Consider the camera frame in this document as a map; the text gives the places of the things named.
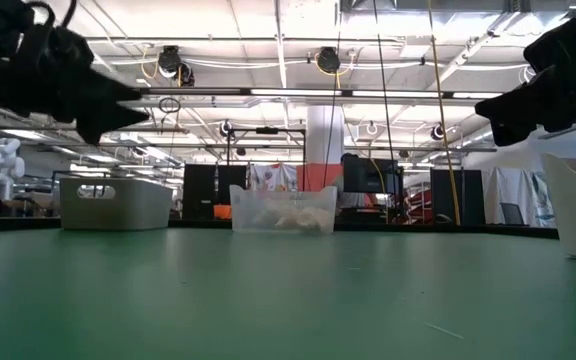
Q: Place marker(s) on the white pillar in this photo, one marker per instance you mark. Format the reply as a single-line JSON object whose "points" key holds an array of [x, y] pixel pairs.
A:
{"points": [[325, 130]]}

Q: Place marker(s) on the white printed cloth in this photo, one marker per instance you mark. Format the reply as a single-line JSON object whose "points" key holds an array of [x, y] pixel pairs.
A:
{"points": [[273, 177]]}

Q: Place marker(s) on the black partition panel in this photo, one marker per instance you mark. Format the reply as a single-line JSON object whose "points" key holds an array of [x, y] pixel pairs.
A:
{"points": [[468, 195], [228, 175], [199, 192]]}

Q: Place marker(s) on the black monitor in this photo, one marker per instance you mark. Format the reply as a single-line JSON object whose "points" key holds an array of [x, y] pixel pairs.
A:
{"points": [[368, 175]]}

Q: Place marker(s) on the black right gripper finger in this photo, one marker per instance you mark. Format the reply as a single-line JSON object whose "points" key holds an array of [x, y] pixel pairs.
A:
{"points": [[510, 134], [533, 105]]}

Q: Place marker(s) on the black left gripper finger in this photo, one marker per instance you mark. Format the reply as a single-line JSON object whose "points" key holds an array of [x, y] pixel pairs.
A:
{"points": [[100, 90], [98, 120]]}

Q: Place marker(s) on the small black ceiling reel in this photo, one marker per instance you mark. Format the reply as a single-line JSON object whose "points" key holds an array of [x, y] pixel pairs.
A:
{"points": [[225, 129], [437, 132]]}

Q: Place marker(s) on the long ceiling light bar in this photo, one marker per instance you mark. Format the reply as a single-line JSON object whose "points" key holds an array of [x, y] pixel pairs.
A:
{"points": [[293, 92]]}

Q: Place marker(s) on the black gantry frame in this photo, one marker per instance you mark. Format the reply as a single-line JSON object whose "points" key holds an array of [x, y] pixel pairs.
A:
{"points": [[267, 130]]}

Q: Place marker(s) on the orange cloth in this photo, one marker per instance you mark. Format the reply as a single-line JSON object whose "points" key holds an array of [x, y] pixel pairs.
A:
{"points": [[318, 177]]}

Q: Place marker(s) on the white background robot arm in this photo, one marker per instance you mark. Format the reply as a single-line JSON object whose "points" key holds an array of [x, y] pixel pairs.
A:
{"points": [[4, 167]]}

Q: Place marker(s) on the white draped cloth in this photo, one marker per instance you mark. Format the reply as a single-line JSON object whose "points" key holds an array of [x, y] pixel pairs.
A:
{"points": [[503, 187]]}

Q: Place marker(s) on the orange bin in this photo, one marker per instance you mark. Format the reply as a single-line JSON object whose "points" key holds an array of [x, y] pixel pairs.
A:
{"points": [[221, 211]]}

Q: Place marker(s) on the clear plastic basket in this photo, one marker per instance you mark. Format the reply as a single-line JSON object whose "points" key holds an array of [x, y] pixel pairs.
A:
{"points": [[248, 200]]}

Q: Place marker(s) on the black table border frame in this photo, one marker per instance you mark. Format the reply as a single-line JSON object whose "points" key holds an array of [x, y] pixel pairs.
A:
{"points": [[18, 224]]}

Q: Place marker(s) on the grey plastic basket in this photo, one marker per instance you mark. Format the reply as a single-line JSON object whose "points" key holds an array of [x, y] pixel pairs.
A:
{"points": [[118, 210]]}

